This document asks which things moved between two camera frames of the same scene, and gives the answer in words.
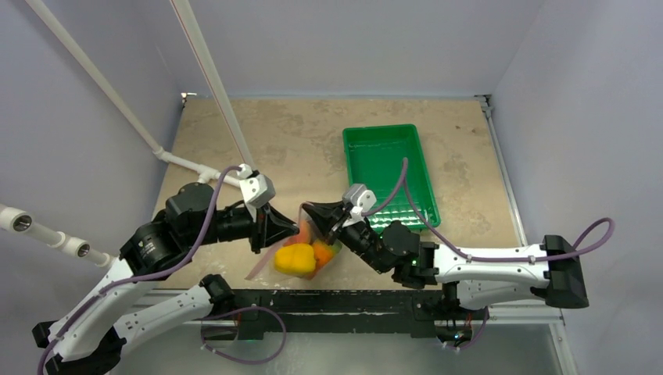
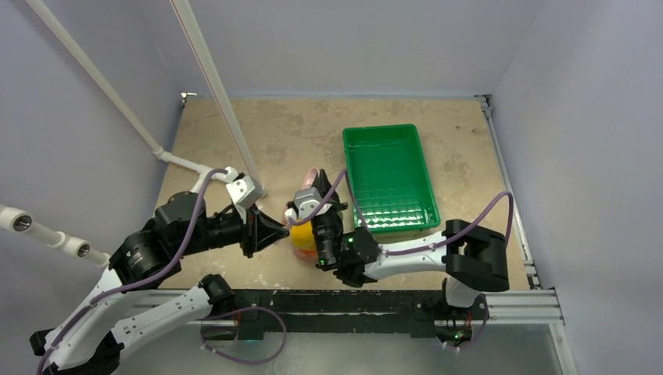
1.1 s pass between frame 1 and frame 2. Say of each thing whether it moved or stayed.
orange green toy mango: moved
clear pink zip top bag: moved
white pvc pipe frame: stayed
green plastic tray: stayed
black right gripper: moved
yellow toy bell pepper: moved
